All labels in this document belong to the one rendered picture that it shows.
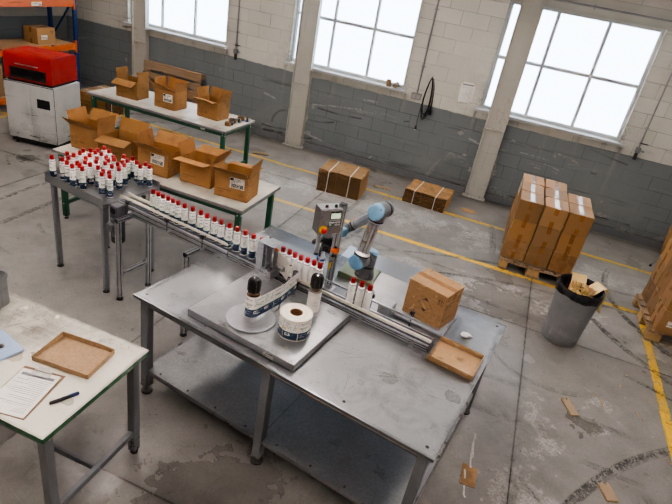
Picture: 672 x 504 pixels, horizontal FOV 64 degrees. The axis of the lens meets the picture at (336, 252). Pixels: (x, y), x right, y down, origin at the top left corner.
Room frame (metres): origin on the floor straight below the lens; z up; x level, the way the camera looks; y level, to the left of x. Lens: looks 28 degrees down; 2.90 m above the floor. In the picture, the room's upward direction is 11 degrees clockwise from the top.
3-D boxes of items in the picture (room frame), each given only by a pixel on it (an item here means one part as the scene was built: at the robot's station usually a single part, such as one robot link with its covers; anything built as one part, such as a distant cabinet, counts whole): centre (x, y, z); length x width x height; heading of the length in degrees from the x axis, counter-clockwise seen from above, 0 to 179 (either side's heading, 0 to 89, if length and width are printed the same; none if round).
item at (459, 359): (2.78, -0.87, 0.85); 0.30 x 0.26 x 0.04; 65
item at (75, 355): (2.21, 1.29, 0.82); 0.34 x 0.24 x 0.03; 80
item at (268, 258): (3.30, 0.45, 1.01); 0.14 x 0.13 x 0.26; 65
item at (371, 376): (3.06, -0.04, 0.82); 2.10 x 1.50 x 0.02; 65
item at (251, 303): (2.74, 0.44, 1.04); 0.09 x 0.09 x 0.29
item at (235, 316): (2.74, 0.44, 0.89); 0.31 x 0.31 x 0.01
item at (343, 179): (7.48, 0.09, 0.16); 0.65 x 0.54 x 0.32; 79
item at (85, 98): (8.96, 4.35, 0.19); 0.64 x 0.54 x 0.37; 167
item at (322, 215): (3.33, 0.09, 1.38); 0.17 x 0.10 x 0.19; 120
